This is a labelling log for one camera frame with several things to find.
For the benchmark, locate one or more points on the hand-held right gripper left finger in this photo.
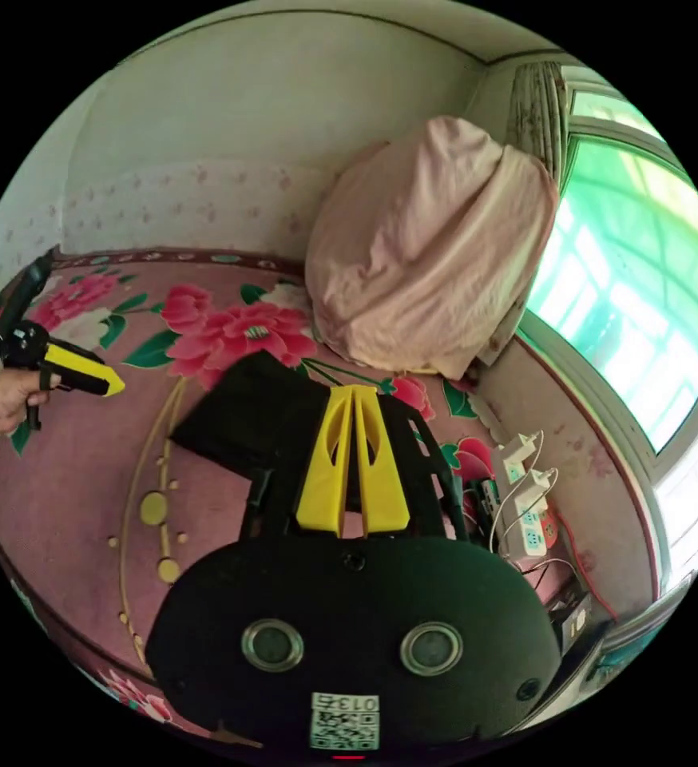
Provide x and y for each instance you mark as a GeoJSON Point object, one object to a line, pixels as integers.
{"type": "Point", "coordinates": [325, 479]}

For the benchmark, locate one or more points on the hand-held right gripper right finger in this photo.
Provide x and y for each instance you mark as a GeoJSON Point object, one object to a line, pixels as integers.
{"type": "Point", "coordinates": [385, 491]}

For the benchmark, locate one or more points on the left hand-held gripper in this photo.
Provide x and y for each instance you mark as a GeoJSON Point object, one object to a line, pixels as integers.
{"type": "Point", "coordinates": [18, 341]}

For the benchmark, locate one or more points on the black pants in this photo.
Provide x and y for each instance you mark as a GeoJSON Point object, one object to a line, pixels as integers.
{"type": "Point", "coordinates": [247, 413]}

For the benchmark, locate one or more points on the bed with pink floral sheet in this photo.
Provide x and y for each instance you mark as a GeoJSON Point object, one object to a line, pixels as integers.
{"type": "Point", "coordinates": [73, 479]}

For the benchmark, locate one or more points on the white power strip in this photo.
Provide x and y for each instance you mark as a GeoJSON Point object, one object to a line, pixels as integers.
{"type": "Point", "coordinates": [529, 521]}
{"type": "Point", "coordinates": [515, 467]}

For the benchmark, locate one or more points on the black box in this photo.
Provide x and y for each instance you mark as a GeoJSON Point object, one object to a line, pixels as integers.
{"type": "Point", "coordinates": [573, 620]}

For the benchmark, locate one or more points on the rolled quilt in pink cover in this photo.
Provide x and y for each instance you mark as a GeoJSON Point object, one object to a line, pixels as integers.
{"type": "Point", "coordinates": [427, 251]}

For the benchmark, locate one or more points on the floral curtain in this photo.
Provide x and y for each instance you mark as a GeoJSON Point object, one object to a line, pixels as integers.
{"type": "Point", "coordinates": [537, 114]}

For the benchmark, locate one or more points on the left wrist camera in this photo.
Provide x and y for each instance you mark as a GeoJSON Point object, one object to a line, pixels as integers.
{"type": "Point", "coordinates": [25, 287]}

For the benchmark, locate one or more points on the window with white frame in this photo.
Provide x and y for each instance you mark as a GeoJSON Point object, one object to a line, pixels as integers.
{"type": "Point", "coordinates": [624, 269]}

